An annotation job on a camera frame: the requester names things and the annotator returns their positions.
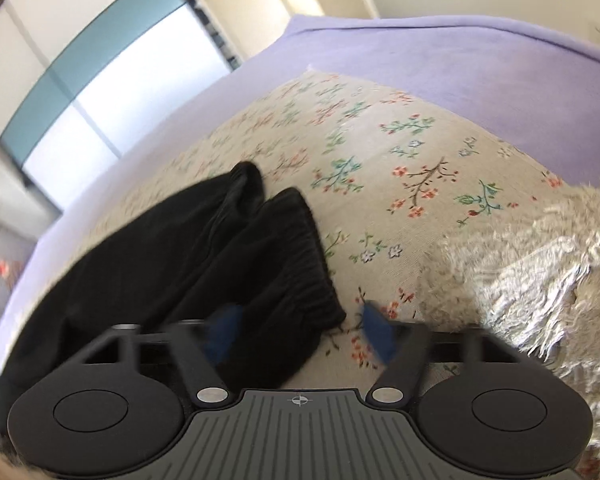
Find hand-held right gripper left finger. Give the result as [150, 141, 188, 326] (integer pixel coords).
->
[69, 304, 245, 408]

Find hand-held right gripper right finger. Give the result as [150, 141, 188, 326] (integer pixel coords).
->
[360, 302, 527, 407]

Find black pants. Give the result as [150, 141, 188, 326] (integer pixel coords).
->
[0, 161, 348, 427]

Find glass sliding door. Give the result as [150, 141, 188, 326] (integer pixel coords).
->
[0, 0, 243, 211]

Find grey furry blanket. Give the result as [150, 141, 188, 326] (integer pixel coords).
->
[419, 154, 600, 466]

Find purple blanket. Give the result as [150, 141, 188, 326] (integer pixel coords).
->
[0, 14, 600, 381]

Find floral bedsheet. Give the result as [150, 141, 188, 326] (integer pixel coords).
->
[69, 71, 600, 480]

